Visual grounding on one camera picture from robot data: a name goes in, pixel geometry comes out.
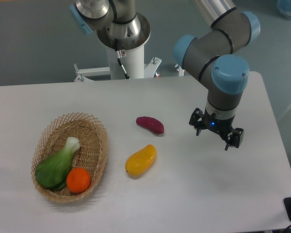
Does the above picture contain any orange fruit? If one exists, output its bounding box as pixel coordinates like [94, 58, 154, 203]
[66, 167, 91, 193]

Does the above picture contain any purple sweet potato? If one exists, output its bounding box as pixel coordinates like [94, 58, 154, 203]
[136, 116, 164, 134]

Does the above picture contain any black cable on pedestal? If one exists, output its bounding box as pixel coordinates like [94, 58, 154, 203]
[114, 38, 131, 80]

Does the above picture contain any woven wicker basket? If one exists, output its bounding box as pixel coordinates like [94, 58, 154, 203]
[31, 113, 108, 203]

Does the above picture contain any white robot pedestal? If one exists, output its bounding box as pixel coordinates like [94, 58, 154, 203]
[74, 13, 162, 82]

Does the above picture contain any yellow mango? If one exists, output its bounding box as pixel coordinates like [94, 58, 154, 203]
[125, 144, 157, 177]

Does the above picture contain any green bok choy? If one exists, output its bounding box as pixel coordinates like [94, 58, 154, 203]
[35, 137, 81, 191]

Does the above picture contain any blue object top right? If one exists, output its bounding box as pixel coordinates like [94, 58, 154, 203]
[277, 0, 291, 20]

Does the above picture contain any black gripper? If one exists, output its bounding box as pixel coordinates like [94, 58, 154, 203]
[189, 108, 244, 150]

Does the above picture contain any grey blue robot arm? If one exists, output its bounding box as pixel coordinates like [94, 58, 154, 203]
[69, 0, 260, 148]

